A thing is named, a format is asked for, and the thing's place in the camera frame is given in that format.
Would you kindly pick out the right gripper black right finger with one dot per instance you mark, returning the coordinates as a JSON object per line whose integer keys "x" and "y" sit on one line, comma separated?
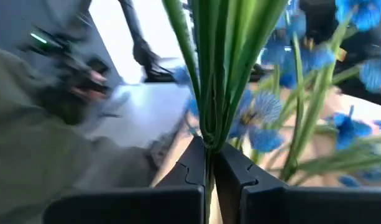
{"x": 271, "y": 205}

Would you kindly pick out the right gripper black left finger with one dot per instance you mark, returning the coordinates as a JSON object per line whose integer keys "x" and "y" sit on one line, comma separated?
{"x": 177, "y": 205}

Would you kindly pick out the blue artificial flower spray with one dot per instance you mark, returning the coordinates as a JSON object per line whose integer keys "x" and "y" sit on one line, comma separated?
{"x": 215, "y": 77}
{"x": 321, "y": 81}
{"x": 348, "y": 129}

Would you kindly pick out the black computer mouse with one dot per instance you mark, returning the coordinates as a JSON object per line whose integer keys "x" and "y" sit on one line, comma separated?
{"x": 64, "y": 105}

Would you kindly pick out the person's hand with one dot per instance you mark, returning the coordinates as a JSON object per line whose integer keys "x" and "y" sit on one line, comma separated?
{"x": 96, "y": 77}

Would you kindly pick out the grey side desk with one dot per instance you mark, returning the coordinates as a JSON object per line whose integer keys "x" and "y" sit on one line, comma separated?
{"x": 22, "y": 155}

